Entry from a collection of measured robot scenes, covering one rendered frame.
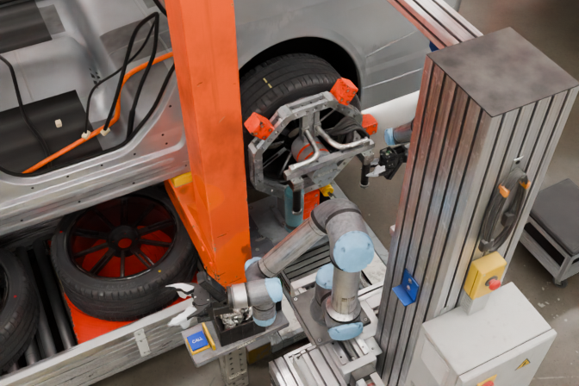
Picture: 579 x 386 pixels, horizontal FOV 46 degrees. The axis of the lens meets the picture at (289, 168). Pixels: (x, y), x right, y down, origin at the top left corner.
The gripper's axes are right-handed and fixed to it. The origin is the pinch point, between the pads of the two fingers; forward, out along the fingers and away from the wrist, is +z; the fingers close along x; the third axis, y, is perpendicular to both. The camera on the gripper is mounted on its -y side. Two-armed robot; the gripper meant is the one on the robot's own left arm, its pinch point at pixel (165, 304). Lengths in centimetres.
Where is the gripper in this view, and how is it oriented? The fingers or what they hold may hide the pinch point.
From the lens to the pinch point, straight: 210.2
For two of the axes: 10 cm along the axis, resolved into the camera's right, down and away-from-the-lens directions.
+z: -9.8, 1.5, -1.4
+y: 0.3, 7.8, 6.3
